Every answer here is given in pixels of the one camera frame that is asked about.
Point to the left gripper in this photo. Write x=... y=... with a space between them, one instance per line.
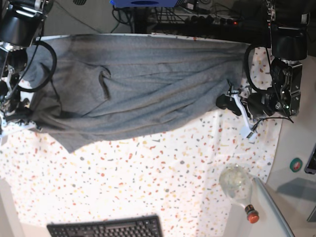
x=259 y=105

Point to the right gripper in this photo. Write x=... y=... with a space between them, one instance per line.
x=15 y=110

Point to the grey t-shirt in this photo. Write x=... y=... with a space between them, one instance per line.
x=119 y=87

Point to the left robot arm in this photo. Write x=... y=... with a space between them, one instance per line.
x=287 y=22

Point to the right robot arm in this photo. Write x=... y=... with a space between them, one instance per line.
x=20 y=28

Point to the clear glass bottle red cap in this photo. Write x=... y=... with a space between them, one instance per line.
x=237 y=186

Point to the black power strip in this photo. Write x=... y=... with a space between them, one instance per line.
x=211 y=20

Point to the terrazzo patterned tablecloth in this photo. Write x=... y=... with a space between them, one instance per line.
x=174 y=174

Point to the green and red tape roll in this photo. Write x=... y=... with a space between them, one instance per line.
x=296 y=165

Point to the dark phone on table edge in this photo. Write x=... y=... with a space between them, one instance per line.
x=310 y=167

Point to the blue box with oval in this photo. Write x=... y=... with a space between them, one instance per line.
x=145 y=3

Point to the black computer keyboard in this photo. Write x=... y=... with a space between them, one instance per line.
x=147 y=226

